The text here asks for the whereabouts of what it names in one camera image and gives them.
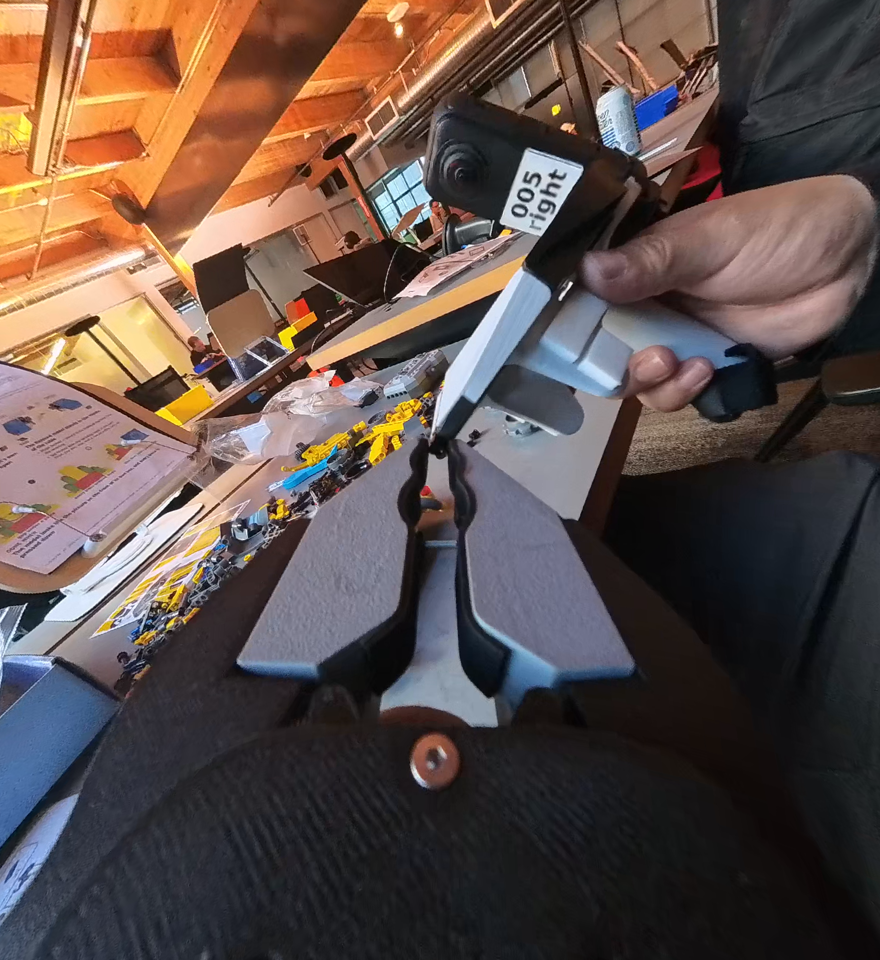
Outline brown clipboard with paper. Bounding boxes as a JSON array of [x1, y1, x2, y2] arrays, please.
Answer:
[[0, 348, 201, 594]]

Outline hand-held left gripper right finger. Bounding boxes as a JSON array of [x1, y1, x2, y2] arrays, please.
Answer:
[[446, 438, 637, 710]]

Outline loose clear plastic bag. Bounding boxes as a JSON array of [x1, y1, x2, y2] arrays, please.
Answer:
[[200, 375, 381, 462]]

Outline white paper sheet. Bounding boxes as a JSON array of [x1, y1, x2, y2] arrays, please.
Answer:
[[395, 240, 516, 297]]

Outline white drink can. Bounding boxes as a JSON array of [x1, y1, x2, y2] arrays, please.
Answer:
[[597, 84, 642, 159]]

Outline instruction booklet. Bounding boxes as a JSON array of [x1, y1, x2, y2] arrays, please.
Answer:
[[0, 795, 81, 954]]

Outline blue cardboard kit box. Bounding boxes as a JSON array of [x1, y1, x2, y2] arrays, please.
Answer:
[[0, 656, 122, 894]]

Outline wooden table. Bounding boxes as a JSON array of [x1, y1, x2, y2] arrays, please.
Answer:
[[305, 232, 538, 369]]

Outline person's dark upper body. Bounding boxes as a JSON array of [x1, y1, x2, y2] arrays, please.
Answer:
[[713, 0, 880, 226]]

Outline pile of building block parts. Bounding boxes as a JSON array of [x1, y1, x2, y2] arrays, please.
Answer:
[[113, 390, 471, 676]]

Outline person's right hand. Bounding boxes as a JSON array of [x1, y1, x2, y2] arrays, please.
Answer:
[[581, 174, 880, 414]]

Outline person's legs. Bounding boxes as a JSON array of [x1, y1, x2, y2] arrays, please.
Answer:
[[612, 450, 880, 960]]

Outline grey desk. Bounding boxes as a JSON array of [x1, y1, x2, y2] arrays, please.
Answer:
[[16, 337, 639, 714]]

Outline grey studded motor block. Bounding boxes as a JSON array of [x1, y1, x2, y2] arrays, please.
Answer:
[[383, 351, 448, 399]]

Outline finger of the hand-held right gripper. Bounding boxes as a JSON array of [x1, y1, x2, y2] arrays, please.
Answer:
[[428, 267, 586, 444]]

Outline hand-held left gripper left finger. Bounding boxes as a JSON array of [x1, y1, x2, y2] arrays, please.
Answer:
[[237, 438, 429, 695]]

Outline yellow plastic bin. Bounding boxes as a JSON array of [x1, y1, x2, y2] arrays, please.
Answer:
[[156, 386, 212, 425]]

